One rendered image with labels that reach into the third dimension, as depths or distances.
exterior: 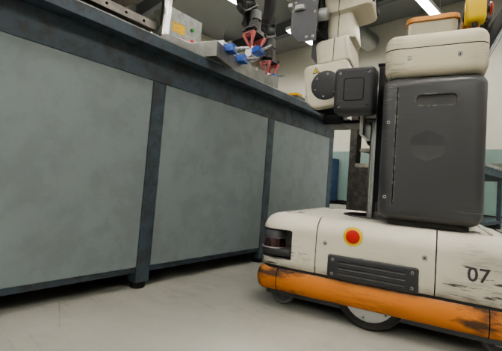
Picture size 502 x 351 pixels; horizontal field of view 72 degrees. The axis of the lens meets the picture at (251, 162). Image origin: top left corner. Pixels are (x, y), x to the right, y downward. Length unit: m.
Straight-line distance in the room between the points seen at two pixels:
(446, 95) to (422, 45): 0.15
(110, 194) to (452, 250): 0.93
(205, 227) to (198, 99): 0.48
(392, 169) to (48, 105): 0.92
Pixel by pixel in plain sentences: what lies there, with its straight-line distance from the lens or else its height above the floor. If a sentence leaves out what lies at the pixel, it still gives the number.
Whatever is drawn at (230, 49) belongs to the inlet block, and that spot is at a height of 0.84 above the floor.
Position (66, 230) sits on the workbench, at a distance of 1.07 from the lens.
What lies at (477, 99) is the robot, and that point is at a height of 0.62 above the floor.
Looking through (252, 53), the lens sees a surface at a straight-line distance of 1.63.
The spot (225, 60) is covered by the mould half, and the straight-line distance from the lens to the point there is 1.35.
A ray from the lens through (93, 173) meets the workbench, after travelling 1.08.
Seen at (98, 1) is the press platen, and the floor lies 1.25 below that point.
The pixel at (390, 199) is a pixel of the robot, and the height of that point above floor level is 0.35.
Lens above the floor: 0.37
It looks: 3 degrees up
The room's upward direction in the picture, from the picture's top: 4 degrees clockwise
